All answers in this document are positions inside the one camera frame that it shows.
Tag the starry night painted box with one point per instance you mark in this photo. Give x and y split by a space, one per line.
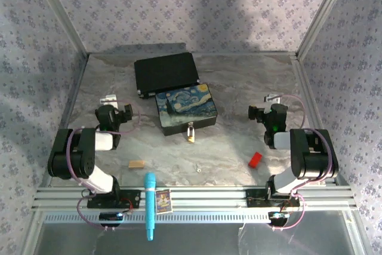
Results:
186 108

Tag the brass padlock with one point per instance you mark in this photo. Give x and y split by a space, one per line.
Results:
191 134

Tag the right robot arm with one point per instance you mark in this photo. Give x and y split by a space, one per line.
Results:
313 156

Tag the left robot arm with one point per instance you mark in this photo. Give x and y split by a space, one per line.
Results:
71 156

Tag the red block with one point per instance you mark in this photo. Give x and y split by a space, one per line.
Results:
255 159

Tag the small wooden block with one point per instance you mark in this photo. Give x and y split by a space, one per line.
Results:
136 164

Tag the black hard case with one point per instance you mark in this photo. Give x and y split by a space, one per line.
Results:
165 73

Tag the small electronics board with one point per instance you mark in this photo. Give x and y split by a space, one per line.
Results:
278 217
112 217

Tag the blue marker pen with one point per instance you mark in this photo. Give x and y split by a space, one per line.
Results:
149 204

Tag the small picture card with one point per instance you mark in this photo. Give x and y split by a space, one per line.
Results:
163 201

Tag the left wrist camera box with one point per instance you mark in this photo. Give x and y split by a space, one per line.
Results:
127 112

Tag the aluminium side rail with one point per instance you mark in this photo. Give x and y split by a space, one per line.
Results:
67 117
313 111

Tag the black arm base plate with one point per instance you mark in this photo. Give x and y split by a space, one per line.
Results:
256 199
131 199

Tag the aluminium frame post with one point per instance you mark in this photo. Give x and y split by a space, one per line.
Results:
61 13
323 13

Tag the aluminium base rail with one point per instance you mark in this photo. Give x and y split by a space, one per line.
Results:
209 198

